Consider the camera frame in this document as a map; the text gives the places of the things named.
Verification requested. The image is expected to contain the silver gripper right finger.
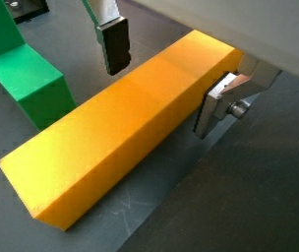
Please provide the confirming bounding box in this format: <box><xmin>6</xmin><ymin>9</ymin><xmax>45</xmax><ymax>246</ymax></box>
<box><xmin>194</xmin><ymin>54</ymin><xmax>281</xmax><ymax>139</ymax></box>

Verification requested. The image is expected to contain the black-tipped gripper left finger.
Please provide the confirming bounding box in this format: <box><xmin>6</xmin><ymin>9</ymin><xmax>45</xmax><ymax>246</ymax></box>
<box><xmin>83</xmin><ymin>0</ymin><xmax>131</xmax><ymax>76</ymax></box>

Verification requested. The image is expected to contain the black angle bracket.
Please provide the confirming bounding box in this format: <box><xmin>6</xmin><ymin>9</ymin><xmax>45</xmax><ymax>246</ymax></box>
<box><xmin>4</xmin><ymin>0</ymin><xmax>49</xmax><ymax>24</ymax></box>

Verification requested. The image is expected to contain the yellow rectangular block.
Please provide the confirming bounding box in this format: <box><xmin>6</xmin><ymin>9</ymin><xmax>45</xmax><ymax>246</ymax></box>
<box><xmin>0</xmin><ymin>31</ymin><xmax>242</xmax><ymax>230</ymax></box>

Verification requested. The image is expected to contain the green arch-shaped block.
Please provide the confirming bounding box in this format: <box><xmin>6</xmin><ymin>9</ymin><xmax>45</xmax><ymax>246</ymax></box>
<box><xmin>0</xmin><ymin>0</ymin><xmax>76</xmax><ymax>130</ymax></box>

